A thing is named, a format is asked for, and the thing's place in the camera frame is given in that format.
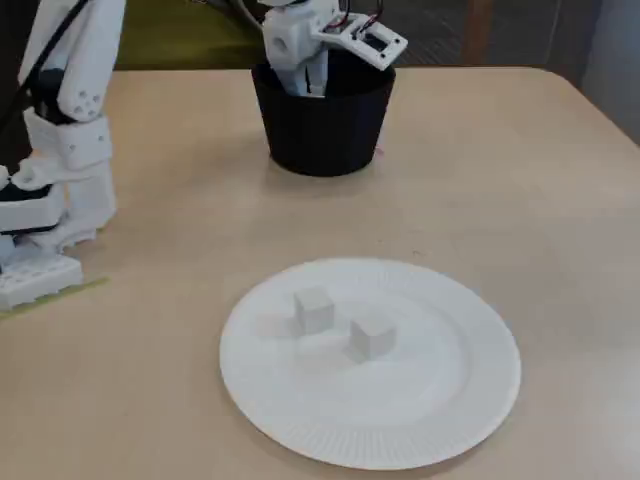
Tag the white cube block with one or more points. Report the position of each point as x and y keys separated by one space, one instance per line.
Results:
x=372 y=342
x=315 y=312

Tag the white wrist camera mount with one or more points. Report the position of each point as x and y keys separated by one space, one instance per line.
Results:
x=350 y=47

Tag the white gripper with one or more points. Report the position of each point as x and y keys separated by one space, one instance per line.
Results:
x=286 y=54

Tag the white studded base block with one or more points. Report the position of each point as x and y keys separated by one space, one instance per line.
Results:
x=40 y=282

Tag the green base mat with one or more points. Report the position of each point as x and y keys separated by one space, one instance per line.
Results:
x=80 y=289

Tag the white paper plate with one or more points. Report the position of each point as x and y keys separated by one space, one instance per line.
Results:
x=400 y=410

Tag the olive chair with white frame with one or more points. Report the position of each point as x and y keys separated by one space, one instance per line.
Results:
x=175 y=40

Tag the black pot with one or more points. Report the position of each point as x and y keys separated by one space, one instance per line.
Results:
x=320 y=135

